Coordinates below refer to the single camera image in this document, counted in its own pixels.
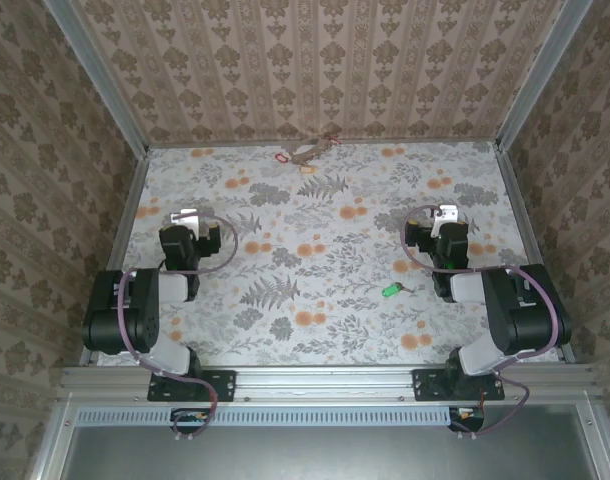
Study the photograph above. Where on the aluminium table end rail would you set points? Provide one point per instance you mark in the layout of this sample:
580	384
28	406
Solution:
225	144

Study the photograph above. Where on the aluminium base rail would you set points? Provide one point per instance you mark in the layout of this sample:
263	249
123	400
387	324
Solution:
325	385

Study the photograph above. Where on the green headed key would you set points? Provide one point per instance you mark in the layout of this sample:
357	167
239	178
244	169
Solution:
390	290

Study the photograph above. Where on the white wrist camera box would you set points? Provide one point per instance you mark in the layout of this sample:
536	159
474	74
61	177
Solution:
447	214
185	217

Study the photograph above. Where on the yellow key tag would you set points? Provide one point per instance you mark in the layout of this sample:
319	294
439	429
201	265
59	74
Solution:
305	169

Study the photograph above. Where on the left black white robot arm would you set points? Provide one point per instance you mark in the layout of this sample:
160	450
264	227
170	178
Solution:
145	310

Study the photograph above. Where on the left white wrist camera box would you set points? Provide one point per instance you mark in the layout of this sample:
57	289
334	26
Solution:
185	217

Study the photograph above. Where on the aluminium panel frame bar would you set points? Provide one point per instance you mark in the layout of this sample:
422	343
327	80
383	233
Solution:
52	440
592	435

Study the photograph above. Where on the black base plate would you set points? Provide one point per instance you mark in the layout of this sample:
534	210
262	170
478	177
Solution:
225	385
425	385

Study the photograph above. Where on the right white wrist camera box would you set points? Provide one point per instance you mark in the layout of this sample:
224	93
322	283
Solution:
447	214

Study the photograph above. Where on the grey metal panel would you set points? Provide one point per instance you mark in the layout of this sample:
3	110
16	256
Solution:
325	455

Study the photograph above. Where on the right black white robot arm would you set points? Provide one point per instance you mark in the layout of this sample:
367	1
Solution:
525	315

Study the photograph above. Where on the aluminium table side rail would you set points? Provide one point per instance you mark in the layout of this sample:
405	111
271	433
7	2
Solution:
129	212
520	210

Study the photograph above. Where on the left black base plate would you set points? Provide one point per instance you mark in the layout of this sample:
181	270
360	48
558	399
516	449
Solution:
225	385

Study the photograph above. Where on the aluminium frame post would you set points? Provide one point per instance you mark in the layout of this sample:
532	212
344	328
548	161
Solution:
100	85
540	75

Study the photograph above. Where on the red key tag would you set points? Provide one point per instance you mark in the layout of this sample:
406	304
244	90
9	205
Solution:
282	158

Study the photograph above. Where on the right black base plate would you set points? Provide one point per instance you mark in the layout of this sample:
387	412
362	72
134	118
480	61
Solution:
425	385

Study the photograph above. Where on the floral patterned table cover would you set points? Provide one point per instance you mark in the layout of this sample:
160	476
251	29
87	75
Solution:
335	200

